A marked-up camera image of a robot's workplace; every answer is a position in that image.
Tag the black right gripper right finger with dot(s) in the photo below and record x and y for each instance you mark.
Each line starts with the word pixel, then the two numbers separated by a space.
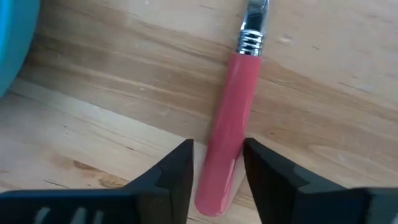
pixel 292 193

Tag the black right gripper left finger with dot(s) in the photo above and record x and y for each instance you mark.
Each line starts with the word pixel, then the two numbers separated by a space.
pixel 149 199

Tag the blue plastic plate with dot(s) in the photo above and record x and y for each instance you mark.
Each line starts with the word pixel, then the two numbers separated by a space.
pixel 14 37

